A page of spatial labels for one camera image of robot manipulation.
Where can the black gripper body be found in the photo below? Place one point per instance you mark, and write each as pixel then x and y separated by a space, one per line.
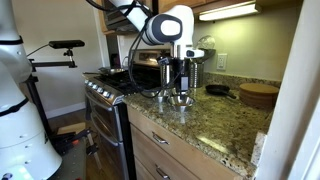
pixel 184 68

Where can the steel utensil canister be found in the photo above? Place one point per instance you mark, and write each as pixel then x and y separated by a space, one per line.
pixel 167 78
pixel 197 75

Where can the black cast iron skillet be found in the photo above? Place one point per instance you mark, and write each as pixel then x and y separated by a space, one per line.
pixel 217 89

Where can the wooden upper cabinet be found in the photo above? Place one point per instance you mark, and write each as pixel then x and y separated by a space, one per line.
pixel 200 2

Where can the large wooden drawer front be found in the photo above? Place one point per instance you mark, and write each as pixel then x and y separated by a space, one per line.
pixel 186 153

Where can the round wooden board stack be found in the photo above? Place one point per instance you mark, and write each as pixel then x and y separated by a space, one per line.
pixel 258 95

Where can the steel frying pan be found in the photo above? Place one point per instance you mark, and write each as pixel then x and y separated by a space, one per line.
pixel 111 71

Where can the under-cabinet light strip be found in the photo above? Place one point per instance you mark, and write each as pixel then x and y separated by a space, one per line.
pixel 230 11

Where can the stainless steel gas range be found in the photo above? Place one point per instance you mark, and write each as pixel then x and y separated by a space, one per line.
pixel 106 116

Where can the flat tan board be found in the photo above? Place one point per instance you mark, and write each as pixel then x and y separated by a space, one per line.
pixel 71 128

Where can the black orange clamp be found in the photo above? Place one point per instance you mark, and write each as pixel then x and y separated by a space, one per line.
pixel 71 140

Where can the grey robot mounting table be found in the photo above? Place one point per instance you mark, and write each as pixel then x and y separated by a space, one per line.
pixel 71 163

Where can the white wall outlet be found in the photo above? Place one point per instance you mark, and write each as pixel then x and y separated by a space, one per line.
pixel 222 61

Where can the black stereo camera bar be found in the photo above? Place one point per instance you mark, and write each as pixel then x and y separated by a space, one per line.
pixel 66 44

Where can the black camera stand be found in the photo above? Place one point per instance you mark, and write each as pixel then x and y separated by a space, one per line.
pixel 50 64

